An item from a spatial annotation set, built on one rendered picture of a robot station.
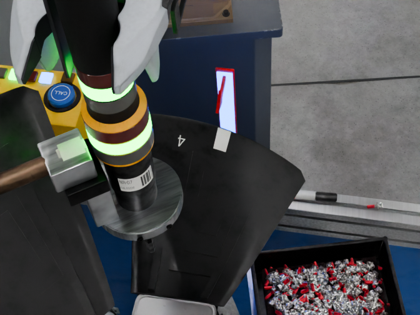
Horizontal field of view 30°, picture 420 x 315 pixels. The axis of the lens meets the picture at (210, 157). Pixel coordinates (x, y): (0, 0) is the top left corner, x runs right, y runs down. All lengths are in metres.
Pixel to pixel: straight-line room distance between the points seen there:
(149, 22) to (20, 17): 0.07
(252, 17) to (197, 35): 0.10
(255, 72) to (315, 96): 1.08
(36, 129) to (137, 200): 0.18
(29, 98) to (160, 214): 0.21
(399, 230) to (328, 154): 1.09
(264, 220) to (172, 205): 0.33
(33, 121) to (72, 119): 0.42
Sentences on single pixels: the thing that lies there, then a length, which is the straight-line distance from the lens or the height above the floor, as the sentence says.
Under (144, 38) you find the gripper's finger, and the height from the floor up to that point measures 1.66.
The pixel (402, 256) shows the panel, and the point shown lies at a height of 0.71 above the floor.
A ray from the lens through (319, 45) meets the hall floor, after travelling 2.63.
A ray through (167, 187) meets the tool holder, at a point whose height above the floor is 1.46.
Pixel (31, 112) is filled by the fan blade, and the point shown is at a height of 1.41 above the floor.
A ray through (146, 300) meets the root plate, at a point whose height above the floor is 1.18.
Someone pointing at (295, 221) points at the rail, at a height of 0.82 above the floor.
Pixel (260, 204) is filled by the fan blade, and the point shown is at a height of 1.17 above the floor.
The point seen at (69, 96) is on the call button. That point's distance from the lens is 1.16.
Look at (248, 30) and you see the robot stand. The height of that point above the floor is 1.00.
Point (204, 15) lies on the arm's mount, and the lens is 1.32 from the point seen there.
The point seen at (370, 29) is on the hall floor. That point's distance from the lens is 2.69.
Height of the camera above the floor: 1.98
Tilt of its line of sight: 57 degrees down
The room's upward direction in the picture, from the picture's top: 6 degrees counter-clockwise
